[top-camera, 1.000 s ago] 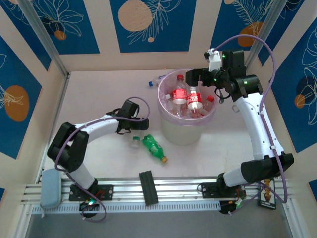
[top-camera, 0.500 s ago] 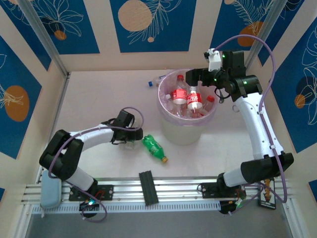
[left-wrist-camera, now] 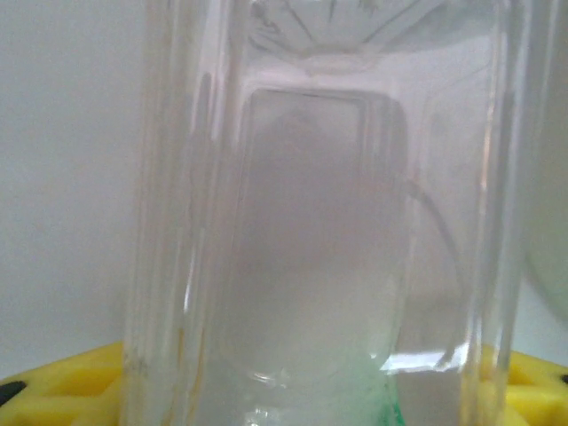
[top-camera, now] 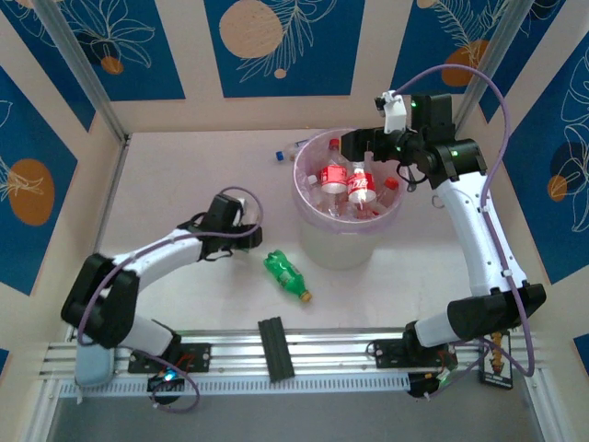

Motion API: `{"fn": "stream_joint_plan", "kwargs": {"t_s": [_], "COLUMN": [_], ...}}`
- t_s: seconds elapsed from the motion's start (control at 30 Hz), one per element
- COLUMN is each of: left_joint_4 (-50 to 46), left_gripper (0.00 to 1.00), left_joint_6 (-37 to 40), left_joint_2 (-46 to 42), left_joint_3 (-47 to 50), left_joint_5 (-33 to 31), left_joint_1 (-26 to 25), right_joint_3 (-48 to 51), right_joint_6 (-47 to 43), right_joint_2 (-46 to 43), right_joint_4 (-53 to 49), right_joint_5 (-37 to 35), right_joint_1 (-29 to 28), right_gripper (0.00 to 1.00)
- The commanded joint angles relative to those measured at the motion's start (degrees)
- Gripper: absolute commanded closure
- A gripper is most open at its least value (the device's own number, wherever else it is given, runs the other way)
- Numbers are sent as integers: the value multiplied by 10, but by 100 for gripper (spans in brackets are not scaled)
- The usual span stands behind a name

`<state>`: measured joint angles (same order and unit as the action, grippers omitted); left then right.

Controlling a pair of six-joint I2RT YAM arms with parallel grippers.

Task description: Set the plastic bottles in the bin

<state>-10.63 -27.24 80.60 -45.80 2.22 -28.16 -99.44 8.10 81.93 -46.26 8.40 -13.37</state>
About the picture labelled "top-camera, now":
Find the aluminium frame post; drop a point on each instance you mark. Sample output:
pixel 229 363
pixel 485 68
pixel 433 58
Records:
pixel 83 69
pixel 498 46

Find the controller board with led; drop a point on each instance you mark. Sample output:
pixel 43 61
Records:
pixel 419 384
pixel 165 380

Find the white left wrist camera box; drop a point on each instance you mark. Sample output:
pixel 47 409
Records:
pixel 241 207

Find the black card orange print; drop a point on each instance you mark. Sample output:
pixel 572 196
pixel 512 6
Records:
pixel 497 373

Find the right controller board with LED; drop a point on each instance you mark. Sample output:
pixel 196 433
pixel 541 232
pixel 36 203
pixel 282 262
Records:
pixel 419 384

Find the clear bottle red cap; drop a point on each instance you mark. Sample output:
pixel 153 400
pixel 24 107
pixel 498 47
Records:
pixel 391 183

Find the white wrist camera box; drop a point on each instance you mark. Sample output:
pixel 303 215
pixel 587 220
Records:
pixel 241 207
pixel 396 115

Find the black rail bracket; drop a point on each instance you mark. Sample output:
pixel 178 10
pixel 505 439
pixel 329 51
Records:
pixel 276 350

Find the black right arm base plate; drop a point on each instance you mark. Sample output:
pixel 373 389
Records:
pixel 386 354

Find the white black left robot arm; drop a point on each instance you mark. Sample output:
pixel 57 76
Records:
pixel 161 255

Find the white plastic bin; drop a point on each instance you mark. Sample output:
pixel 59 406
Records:
pixel 340 253

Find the aluminium table side rail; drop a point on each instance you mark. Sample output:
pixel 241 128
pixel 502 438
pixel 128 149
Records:
pixel 115 179

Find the blue-grey soft pouch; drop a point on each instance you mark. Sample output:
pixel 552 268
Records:
pixel 92 368

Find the left controller board with LED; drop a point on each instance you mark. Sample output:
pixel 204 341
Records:
pixel 165 380

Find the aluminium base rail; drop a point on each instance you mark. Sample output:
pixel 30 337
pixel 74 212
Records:
pixel 322 350

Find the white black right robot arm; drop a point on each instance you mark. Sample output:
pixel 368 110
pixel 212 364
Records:
pixel 478 239

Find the clear bottle blue cap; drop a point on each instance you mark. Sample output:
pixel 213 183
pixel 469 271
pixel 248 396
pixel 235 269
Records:
pixel 290 151

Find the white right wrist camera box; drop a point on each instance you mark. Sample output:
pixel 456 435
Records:
pixel 396 115

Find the green plastic bottle yellow cap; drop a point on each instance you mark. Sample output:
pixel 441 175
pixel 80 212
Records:
pixel 283 271

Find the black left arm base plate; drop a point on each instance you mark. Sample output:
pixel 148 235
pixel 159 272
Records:
pixel 198 357

